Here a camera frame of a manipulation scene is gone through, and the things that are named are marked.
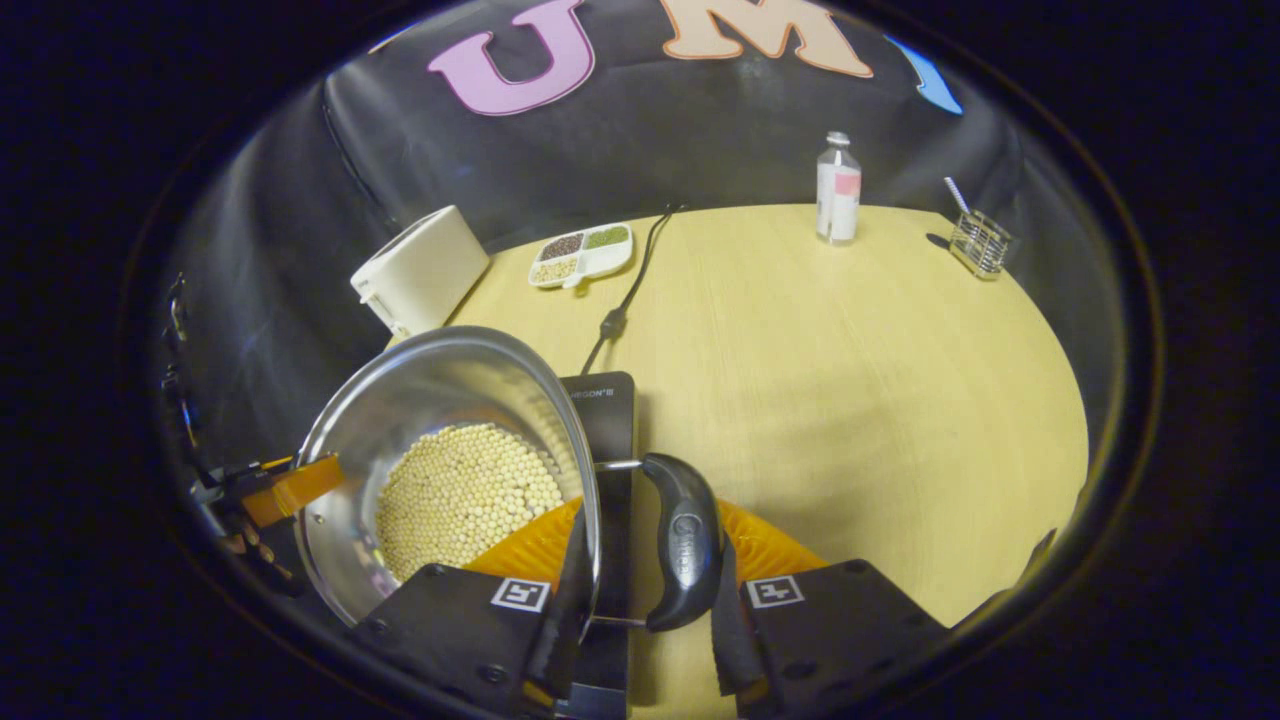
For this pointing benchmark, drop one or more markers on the pile of yellow beans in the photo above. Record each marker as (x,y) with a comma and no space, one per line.
(460,490)

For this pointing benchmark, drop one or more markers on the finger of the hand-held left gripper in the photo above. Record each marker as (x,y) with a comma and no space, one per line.
(295,485)

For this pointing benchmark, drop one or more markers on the striped straw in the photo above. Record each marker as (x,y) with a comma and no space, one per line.
(957,195)

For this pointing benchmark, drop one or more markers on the black induction cooktop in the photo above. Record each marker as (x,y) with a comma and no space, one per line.
(610,420)

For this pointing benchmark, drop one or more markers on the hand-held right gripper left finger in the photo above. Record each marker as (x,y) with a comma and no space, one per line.
(565,620)

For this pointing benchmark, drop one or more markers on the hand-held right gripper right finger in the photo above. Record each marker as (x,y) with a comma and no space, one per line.
(735,630)

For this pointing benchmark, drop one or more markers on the white divided dish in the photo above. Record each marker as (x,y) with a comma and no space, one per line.
(600,262)

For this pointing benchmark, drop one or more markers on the white toaster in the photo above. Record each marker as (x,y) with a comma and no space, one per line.
(425,270)

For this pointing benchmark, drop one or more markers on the clear bottle with pink label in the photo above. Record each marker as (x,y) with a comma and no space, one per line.
(838,200)

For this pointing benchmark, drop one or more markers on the stainless steel pot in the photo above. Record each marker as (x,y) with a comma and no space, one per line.
(430,390)

